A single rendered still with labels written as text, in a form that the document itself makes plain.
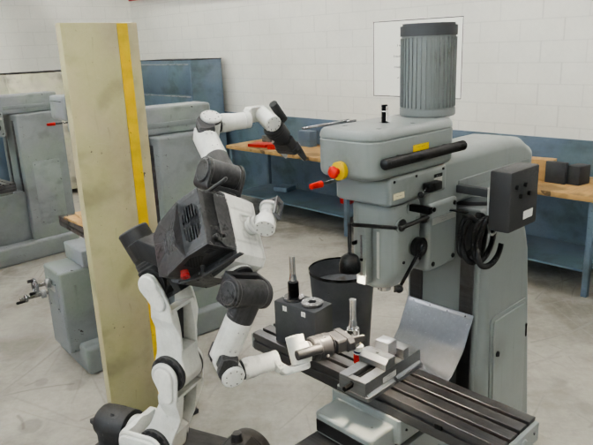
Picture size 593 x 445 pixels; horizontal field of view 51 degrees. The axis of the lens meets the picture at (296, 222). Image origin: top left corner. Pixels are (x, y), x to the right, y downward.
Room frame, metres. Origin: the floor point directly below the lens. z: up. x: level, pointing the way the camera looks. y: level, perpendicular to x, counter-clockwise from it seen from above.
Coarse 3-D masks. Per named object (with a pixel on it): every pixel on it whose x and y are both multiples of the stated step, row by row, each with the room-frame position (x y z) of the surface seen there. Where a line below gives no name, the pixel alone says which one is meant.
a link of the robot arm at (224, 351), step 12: (228, 324) 1.77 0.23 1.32; (216, 336) 1.80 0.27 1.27; (228, 336) 1.77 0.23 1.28; (240, 336) 1.77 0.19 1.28; (216, 348) 1.78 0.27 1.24; (228, 348) 1.76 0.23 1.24; (240, 348) 1.79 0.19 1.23; (216, 360) 1.77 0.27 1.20; (228, 360) 1.76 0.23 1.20; (228, 372) 1.76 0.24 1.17; (240, 372) 1.77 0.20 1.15; (228, 384) 1.76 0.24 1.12
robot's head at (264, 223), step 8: (264, 208) 1.92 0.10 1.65; (272, 208) 1.93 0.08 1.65; (256, 216) 1.93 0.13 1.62; (264, 216) 1.87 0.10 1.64; (272, 216) 1.88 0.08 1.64; (256, 224) 1.87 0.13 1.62; (264, 224) 1.86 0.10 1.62; (272, 224) 1.86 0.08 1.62; (256, 232) 1.92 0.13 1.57; (264, 232) 1.88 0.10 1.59; (272, 232) 1.87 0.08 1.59
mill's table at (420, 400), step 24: (264, 336) 2.46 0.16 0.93; (288, 360) 2.34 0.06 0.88; (336, 360) 2.22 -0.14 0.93; (336, 384) 2.14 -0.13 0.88; (408, 384) 2.04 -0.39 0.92; (432, 384) 2.04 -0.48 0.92; (384, 408) 1.97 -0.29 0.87; (408, 408) 1.89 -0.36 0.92; (432, 408) 1.86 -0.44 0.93; (456, 408) 1.86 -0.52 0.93; (480, 408) 1.85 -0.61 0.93; (504, 408) 1.85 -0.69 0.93; (432, 432) 1.82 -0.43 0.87; (456, 432) 1.75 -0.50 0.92; (480, 432) 1.72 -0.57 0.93; (504, 432) 1.71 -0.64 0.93; (528, 432) 1.73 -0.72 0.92
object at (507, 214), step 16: (496, 176) 2.02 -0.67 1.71; (512, 176) 1.98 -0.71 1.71; (528, 176) 2.06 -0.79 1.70; (496, 192) 2.02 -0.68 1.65; (512, 192) 1.99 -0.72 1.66; (528, 192) 2.06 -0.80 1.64; (496, 208) 2.02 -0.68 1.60; (512, 208) 1.99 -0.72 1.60; (528, 208) 2.07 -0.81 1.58; (496, 224) 2.01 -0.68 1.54; (512, 224) 2.00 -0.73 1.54
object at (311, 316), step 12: (276, 300) 2.41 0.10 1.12; (288, 300) 2.39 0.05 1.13; (300, 300) 2.39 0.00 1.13; (312, 300) 2.38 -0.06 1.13; (276, 312) 2.41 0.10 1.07; (288, 312) 2.37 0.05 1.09; (300, 312) 2.32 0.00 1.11; (312, 312) 2.28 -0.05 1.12; (324, 312) 2.32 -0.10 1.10; (276, 324) 2.41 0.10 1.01; (288, 324) 2.37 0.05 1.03; (300, 324) 2.32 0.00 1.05; (312, 324) 2.28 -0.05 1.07; (324, 324) 2.32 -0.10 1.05; (276, 336) 2.41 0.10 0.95
